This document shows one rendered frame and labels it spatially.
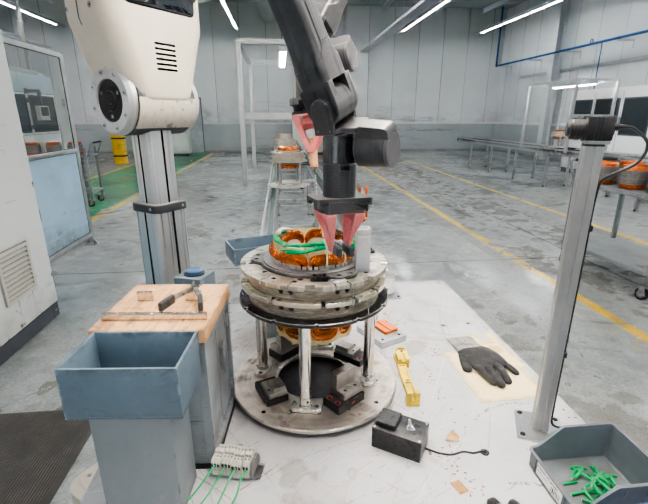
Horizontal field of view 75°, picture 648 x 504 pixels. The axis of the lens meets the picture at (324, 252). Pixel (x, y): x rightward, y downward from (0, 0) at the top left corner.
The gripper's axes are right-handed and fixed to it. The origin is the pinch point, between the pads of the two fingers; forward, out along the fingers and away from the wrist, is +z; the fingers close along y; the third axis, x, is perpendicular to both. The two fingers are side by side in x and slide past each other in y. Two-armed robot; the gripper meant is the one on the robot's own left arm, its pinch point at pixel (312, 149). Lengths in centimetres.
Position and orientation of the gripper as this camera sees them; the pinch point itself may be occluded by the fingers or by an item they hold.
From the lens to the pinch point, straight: 89.4
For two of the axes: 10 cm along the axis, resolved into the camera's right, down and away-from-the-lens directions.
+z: 0.4, 10.0, -0.4
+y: 1.8, 0.3, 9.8
